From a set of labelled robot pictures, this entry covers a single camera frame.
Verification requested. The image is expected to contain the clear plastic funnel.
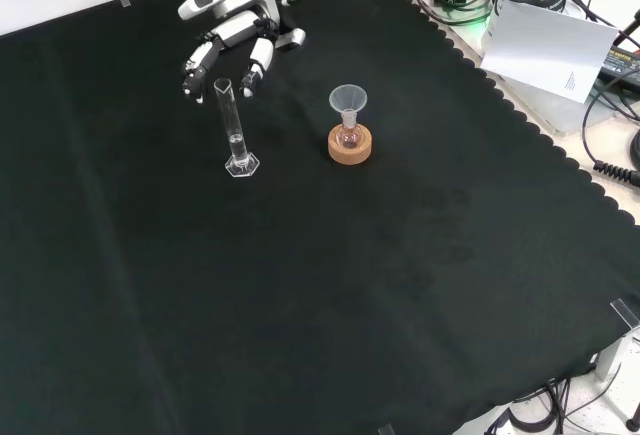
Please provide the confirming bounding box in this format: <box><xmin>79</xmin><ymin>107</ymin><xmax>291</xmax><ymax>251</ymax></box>
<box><xmin>328</xmin><ymin>84</ymin><xmax>370</xmax><ymax>126</ymax></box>

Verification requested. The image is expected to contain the pale white board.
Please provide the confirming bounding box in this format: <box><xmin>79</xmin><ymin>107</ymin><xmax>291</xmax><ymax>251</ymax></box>
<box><xmin>479</xmin><ymin>0</ymin><xmax>620</xmax><ymax>105</ymax></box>

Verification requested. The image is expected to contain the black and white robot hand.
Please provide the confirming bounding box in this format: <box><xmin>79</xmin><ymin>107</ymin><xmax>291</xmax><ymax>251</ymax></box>
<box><xmin>177</xmin><ymin>0</ymin><xmax>307</xmax><ymax>105</ymax></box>

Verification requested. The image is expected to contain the black power adapter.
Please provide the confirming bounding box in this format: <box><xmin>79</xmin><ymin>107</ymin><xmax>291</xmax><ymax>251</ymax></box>
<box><xmin>597</xmin><ymin>47</ymin><xmax>640</xmax><ymax>89</ymax></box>

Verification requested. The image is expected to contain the black bench cloth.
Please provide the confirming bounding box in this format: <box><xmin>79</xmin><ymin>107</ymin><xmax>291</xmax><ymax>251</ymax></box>
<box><xmin>0</xmin><ymin>0</ymin><xmax>640</xmax><ymax>435</ymax></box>

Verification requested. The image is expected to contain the black cable bundle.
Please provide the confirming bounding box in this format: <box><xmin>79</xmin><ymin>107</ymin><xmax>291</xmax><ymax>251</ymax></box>
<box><xmin>482</xmin><ymin>377</ymin><xmax>621</xmax><ymax>435</ymax></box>

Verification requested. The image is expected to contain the small round-bottom glass flask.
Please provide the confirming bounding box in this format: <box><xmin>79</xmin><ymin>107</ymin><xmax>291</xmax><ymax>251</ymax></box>
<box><xmin>337</xmin><ymin>109</ymin><xmax>362</xmax><ymax>151</ymax></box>

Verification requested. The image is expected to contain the cork ring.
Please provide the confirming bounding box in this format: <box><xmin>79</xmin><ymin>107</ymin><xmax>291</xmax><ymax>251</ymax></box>
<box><xmin>327</xmin><ymin>123</ymin><xmax>374</xmax><ymax>166</ymax></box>

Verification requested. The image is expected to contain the black coiled cable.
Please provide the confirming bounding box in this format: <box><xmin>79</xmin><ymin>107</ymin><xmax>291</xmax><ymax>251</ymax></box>
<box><xmin>579</xmin><ymin>82</ymin><xmax>640</xmax><ymax>186</ymax></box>

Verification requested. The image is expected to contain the white metal bracket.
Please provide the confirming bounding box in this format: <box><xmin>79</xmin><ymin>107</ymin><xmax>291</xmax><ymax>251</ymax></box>
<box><xmin>594</xmin><ymin>327</ymin><xmax>640</xmax><ymax>421</ymax></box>

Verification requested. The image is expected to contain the clear glass graduated cylinder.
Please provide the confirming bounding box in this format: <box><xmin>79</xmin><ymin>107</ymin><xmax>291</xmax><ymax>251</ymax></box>
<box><xmin>213</xmin><ymin>78</ymin><xmax>260</xmax><ymax>179</ymax></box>

